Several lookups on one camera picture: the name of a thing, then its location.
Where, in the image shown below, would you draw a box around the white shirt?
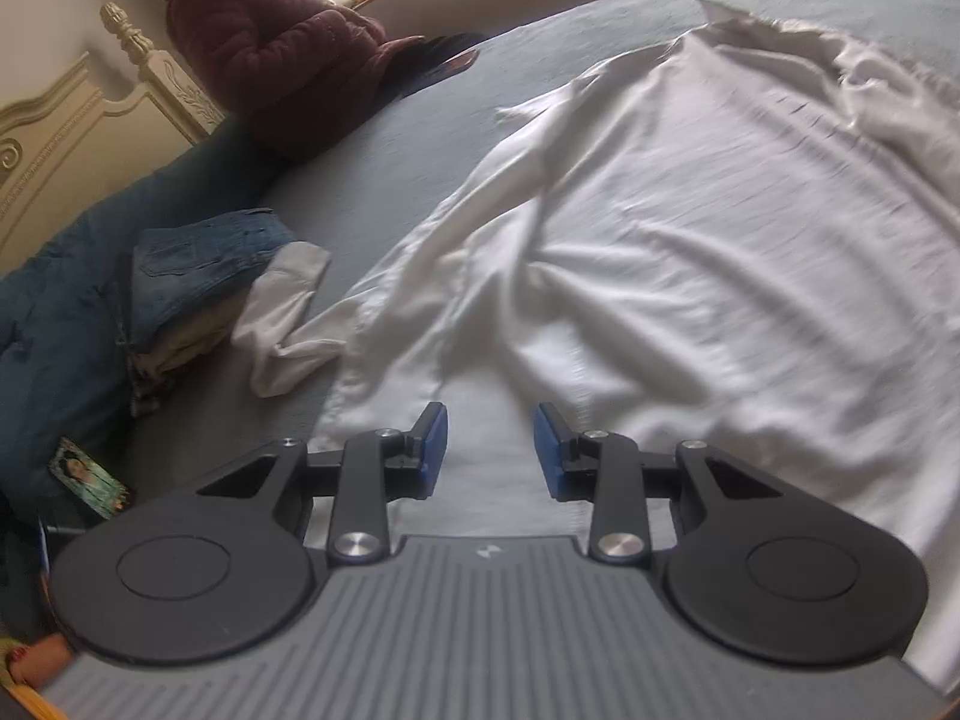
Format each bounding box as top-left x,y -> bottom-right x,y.
232,0 -> 960,683

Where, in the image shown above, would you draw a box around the teal duvet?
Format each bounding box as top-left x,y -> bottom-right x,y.
0,120 -> 286,533

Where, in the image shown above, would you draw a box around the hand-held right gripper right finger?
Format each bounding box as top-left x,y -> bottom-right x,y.
531,401 -> 781,565

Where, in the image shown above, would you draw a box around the folded blue jeans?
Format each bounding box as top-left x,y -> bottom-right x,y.
131,210 -> 297,350

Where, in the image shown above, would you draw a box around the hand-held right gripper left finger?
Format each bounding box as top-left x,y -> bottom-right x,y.
196,401 -> 449,565

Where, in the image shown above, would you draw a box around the folded beige pants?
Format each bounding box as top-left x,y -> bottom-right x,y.
135,300 -> 241,383

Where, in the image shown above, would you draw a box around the black smartphone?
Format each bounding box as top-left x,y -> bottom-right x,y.
49,436 -> 136,520

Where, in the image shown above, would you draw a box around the cream carved headboard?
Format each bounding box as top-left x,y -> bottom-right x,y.
0,4 -> 226,271

